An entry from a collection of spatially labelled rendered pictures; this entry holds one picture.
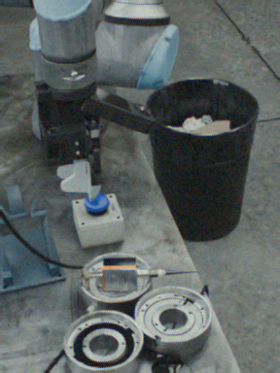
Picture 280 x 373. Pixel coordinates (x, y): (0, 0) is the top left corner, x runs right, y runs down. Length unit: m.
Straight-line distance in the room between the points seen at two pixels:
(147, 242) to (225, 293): 1.07
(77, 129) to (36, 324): 0.28
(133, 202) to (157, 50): 0.26
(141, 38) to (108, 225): 0.34
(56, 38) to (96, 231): 0.33
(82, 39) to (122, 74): 0.35
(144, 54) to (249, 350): 1.04
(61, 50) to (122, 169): 0.41
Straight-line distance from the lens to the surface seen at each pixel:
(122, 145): 1.42
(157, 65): 1.31
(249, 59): 3.47
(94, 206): 1.17
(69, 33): 0.99
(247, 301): 2.23
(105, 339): 1.03
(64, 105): 1.06
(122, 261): 1.06
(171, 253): 1.18
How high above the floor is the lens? 1.58
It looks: 39 degrees down
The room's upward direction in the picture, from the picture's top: 3 degrees counter-clockwise
